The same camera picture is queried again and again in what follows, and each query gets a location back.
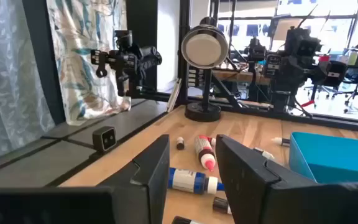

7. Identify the large red food coloring bottle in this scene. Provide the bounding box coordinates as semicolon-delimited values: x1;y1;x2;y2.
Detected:
194;135;216;172

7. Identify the small teal food coloring bottle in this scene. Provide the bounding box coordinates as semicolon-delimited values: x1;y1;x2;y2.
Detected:
253;147;275;161

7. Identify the leaf patterned curtain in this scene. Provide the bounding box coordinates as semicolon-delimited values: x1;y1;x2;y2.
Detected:
46;0;132;126

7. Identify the small dark food coloring bottle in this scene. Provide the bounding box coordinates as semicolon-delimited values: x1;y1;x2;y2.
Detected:
171;216;204;224

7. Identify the teal plastic bin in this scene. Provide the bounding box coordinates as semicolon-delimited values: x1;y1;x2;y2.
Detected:
289;131;358;184

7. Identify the white leaning board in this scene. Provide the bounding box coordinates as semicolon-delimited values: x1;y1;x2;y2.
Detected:
166;77;183;113

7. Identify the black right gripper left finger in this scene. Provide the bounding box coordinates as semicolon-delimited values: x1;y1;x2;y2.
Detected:
99;134;170;224

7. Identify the large blue food coloring bottle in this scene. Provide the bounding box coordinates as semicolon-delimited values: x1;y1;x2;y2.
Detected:
168;167;225;195

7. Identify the translucent white sheet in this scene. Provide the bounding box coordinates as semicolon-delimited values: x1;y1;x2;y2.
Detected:
0;0;56;177

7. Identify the small black table camera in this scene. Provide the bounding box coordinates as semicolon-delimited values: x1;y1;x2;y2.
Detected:
92;126;117;152

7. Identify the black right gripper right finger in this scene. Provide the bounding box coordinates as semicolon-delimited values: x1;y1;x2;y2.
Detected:
215;134;281;224

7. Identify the black office chair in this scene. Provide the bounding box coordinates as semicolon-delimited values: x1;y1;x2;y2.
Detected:
309;60;349;108

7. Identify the black desk lamp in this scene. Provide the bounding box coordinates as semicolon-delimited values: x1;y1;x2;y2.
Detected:
181;17;230;123

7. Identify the black pillar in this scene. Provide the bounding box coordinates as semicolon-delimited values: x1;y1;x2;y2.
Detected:
22;0;67;125

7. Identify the wooden workbench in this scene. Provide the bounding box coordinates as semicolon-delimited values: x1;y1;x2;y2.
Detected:
211;68;272;85

